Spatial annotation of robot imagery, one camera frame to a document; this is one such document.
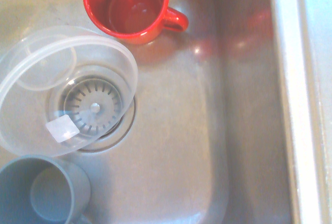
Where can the stainless steel double sink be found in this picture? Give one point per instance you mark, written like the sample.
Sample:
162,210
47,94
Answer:
171,136

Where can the metal sink drain strainer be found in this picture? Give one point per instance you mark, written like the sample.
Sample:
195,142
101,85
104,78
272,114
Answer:
94,107

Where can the red ceramic mug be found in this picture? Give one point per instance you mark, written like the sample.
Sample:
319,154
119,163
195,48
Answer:
98,6

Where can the clear plastic round container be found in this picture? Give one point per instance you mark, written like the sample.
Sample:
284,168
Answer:
31,120

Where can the grey plastic cup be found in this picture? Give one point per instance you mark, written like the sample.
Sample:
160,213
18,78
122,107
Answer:
15,182

